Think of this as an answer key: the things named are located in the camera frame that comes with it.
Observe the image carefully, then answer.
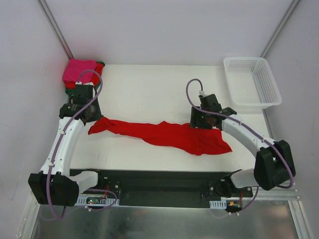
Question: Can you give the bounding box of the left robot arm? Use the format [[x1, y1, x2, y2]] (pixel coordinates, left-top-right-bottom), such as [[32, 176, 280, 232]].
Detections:
[[28, 84, 106, 207]]

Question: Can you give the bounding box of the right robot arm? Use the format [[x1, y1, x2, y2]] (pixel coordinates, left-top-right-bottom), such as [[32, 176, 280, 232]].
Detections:
[[190, 92, 296, 197]]

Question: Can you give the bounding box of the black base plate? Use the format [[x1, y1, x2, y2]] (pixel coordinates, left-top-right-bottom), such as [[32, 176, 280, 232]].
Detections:
[[85, 169, 253, 208]]

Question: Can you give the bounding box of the folded green t shirt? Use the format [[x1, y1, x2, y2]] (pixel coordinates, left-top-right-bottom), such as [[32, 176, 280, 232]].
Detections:
[[64, 61, 105, 95]]

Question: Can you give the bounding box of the white plastic basket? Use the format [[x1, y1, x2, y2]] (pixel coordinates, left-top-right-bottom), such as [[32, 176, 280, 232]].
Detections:
[[223, 57, 282, 111]]

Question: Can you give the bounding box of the folded pink t shirt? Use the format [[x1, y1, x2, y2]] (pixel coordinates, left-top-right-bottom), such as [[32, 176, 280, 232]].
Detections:
[[62, 59, 97, 83]]

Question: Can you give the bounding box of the left grey cable duct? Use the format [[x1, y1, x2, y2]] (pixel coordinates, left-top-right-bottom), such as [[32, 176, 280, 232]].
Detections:
[[75, 196, 120, 207]]

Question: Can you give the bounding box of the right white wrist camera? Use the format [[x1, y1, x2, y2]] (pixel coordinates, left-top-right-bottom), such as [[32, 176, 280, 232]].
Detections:
[[199, 91, 206, 98]]

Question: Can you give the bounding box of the grey cable duct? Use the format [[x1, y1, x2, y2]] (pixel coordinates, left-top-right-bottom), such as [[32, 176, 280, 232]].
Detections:
[[75, 196, 120, 207], [209, 200, 227, 210]]

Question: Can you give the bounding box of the folded red t shirt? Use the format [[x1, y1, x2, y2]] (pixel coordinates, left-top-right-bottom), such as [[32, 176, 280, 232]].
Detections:
[[65, 62, 104, 90]]

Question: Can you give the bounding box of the red t shirt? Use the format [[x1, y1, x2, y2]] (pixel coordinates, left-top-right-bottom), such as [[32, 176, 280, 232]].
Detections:
[[65, 62, 104, 90], [88, 117, 232, 156]]

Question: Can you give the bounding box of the right grey cable duct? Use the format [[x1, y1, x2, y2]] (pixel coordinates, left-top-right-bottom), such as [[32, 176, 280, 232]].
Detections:
[[209, 200, 227, 210]]

